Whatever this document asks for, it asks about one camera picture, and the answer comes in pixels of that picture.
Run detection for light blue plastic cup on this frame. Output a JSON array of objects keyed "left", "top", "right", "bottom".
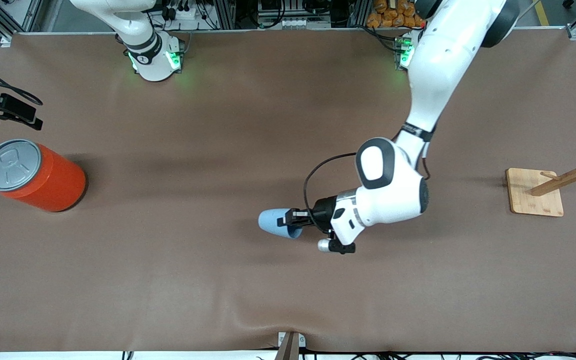
[{"left": 258, "top": 208, "right": 303, "bottom": 240}]

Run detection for orange can with grey lid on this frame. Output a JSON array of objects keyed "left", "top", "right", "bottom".
[{"left": 0, "top": 139, "right": 87, "bottom": 213}]

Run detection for brown table cover sheet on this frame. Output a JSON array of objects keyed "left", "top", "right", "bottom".
[{"left": 0, "top": 27, "right": 576, "bottom": 353}]

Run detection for white power strip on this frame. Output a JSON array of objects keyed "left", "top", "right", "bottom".
[{"left": 165, "top": 4, "right": 200, "bottom": 22}]

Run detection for white terminal block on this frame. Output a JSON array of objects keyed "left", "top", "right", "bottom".
[{"left": 279, "top": 17, "right": 332, "bottom": 29}]

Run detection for bag of orange snacks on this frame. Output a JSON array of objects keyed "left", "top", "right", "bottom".
[{"left": 366, "top": 0, "right": 425, "bottom": 29}]

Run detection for wooden mug tree stand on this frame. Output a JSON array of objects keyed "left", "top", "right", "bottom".
[{"left": 506, "top": 134, "right": 576, "bottom": 218}]

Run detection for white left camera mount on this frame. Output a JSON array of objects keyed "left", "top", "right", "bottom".
[{"left": 332, "top": 196, "right": 366, "bottom": 247}]

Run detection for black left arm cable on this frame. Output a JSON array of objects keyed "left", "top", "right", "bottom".
[{"left": 303, "top": 125, "right": 431, "bottom": 236}]

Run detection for black base power cable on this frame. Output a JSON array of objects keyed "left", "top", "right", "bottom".
[{"left": 360, "top": 24, "right": 400, "bottom": 53}]

